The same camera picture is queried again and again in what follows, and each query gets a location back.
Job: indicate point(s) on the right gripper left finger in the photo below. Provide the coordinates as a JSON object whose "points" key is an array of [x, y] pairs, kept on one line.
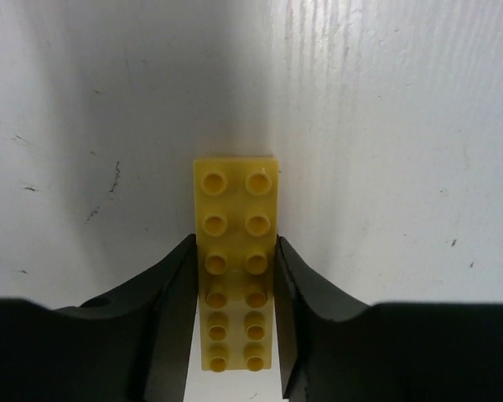
{"points": [[131, 343]]}

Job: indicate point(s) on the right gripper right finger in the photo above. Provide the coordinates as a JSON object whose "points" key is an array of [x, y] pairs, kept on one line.
{"points": [[333, 347]]}

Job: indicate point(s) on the yellow lego plate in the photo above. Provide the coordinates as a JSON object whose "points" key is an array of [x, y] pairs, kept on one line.
{"points": [[235, 210]]}

